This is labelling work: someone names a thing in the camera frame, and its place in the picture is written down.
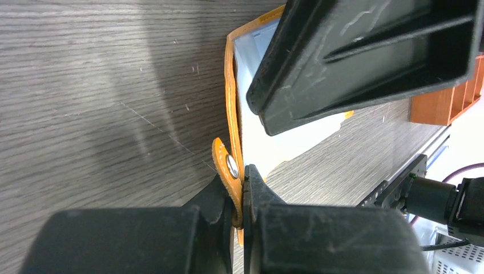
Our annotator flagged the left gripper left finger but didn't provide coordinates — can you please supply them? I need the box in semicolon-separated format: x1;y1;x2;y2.
20;176;233;273

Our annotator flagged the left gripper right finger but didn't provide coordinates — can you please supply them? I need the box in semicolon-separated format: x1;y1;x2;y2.
243;164;429;273

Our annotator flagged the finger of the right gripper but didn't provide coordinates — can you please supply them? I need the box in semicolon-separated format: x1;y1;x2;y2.
246;1;483;136

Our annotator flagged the orange leather card holder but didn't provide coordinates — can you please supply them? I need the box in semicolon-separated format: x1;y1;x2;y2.
212;6;354;246

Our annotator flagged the orange compartment organizer box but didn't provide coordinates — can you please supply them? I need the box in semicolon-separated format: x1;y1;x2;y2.
409;54;483;126

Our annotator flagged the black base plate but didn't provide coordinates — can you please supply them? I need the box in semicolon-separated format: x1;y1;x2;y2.
357;154;427;210

